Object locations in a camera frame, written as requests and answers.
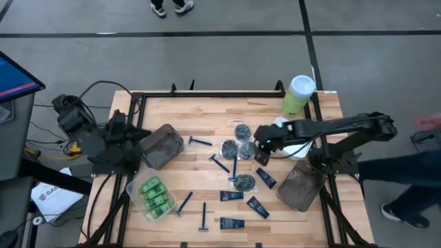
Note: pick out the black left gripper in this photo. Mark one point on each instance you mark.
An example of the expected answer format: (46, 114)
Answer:
(124, 141)

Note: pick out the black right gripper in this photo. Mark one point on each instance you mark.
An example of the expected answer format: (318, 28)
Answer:
(284, 133)

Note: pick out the blue disposable razor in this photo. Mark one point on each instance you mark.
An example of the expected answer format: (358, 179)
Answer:
(234, 168)
(200, 141)
(203, 215)
(220, 164)
(184, 203)

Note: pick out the green travel bottle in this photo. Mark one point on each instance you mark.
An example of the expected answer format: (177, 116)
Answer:
(162, 209)
(156, 202)
(155, 192)
(150, 185)

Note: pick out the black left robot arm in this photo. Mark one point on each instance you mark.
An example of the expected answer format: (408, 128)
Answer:
(86, 141)

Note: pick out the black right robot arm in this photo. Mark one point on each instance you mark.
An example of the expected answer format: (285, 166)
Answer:
(344, 124)

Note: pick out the white plastic tray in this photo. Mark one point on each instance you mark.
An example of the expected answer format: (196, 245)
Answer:
(296, 151)

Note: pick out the smoky transparent plastic bin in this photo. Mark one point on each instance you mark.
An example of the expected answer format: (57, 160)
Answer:
(301, 187)
(162, 146)

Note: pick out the clear plastic container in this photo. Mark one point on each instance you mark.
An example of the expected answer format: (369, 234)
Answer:
(133, 191)

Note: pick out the disinfecting wipes canister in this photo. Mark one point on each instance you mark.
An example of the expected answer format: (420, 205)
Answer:
(297, 98)

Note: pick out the black stand leg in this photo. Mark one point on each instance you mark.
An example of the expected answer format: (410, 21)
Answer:
(51, 177)

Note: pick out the small white sticker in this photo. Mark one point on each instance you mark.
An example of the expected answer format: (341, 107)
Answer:
(329, 92)

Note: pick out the printed white paper sheet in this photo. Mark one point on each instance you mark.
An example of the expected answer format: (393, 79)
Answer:
(51, 203)

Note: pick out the grey cabinet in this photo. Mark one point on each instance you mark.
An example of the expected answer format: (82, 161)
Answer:
(13, 144)

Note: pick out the white tape roll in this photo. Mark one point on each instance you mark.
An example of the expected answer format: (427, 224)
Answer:
(37, 220)

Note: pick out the monitor with blue screen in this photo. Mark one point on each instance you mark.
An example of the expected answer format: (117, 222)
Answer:
(13, 81)

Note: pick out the person's white shoe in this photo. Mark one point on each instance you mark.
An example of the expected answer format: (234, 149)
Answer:
(184, 7)
(158, 10)

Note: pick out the person's dark shoe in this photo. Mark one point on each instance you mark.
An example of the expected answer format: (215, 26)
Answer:
(399, 216)

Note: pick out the black round object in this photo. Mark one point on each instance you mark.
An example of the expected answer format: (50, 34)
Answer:
(7, 238)

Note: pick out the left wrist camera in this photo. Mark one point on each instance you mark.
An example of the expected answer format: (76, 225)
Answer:
(144, 133)

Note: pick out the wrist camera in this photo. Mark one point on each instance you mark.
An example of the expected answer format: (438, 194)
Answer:
(144, 133)
(266, 137)

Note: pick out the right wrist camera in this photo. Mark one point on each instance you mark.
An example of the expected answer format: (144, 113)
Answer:
(266, 137)

